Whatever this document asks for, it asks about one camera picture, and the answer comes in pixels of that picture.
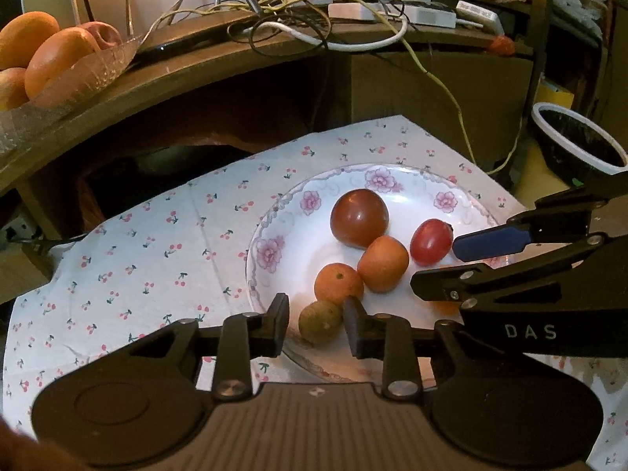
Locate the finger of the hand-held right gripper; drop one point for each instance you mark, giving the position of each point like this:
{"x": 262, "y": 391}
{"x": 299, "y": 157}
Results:
{"x": 485, "y": 244}
{"x": 441, "y": 287}

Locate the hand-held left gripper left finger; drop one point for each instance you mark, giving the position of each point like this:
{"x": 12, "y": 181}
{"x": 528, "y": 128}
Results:
{"x": 278, "y": 326}

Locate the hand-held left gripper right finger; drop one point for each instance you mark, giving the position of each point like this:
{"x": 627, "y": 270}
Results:
{"x": 354, "y": 327}

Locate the kiwi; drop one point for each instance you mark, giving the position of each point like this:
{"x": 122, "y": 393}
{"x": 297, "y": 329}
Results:
{"x": 319, "y": 324}

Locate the small orange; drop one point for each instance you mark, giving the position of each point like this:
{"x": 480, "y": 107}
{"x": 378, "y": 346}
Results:
{"x": 336, "y": 282}
{"x": 382, "y": 263}

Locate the white floral plate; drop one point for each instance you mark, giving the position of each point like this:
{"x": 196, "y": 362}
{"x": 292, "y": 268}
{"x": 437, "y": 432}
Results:
{"x": 304, "y": 255}

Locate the dark red tomato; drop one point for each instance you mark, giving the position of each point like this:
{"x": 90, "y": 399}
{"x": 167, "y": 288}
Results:
{"x": 359, "y": 217}

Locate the black bin bag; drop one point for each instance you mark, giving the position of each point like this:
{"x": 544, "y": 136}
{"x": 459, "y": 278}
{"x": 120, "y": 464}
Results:
{"x": 569, "y": 149}

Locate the cherry print tablecloth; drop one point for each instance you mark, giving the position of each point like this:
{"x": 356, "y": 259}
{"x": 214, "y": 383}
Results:
{"x": 147, "y": 265}

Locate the white rimmed black bucket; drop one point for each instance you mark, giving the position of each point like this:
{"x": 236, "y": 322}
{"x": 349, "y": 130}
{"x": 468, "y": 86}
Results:
{"x": 579, "y": 122}

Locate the yellow cardboard box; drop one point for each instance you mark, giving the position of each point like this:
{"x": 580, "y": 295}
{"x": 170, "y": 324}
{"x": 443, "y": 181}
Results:
{"x": 552, "y": 97}

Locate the wooden desk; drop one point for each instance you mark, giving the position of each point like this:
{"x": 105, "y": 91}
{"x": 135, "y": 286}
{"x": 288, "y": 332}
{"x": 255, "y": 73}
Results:
{"x": 417, "y": 98}

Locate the small red object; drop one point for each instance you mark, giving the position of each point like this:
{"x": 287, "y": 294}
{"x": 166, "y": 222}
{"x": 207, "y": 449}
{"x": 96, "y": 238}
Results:
{"x": 501, "y": 45}

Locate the white plug box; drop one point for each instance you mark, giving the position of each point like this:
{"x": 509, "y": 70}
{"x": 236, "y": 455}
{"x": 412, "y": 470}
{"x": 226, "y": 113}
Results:
{"x": 478, "y": 12}

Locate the white power strip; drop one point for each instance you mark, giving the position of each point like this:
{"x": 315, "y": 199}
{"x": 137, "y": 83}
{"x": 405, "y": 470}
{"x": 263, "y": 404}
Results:
{"x": 431, "y": 13}

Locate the cluttered shelf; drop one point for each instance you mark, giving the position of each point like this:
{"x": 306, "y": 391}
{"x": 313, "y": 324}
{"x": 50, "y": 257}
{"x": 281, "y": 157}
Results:
{"x": 579, "y": 10}

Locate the white adapter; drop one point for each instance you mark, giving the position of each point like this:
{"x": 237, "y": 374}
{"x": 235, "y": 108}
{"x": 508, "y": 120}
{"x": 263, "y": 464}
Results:
{"x": 353, "y": 11}

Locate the black tablet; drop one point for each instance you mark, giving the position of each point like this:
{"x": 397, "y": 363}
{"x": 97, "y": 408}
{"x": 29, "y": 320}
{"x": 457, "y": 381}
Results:
{"x": 196, "y": 41}

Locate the glass fruit bowl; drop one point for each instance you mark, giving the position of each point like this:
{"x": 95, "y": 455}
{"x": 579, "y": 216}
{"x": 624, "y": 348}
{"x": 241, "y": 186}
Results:
{"x": 98, "y": 66}

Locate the red apple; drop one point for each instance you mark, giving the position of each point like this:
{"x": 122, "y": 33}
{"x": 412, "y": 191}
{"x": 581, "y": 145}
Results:
{"x": 105, "y": 35}

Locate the large orange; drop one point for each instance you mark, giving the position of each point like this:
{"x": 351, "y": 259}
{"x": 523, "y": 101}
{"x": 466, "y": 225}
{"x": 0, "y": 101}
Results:
{"x": 24, "y": 39}
{"x": 59, "y": 59}

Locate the brown stick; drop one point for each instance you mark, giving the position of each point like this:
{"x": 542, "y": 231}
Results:
{"x": 87, "y": 5}
{"x": 128, "y": 12}

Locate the yellow apple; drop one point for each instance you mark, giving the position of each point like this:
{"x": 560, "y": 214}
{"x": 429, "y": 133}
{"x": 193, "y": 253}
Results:
{"x": 10, "y": 89}

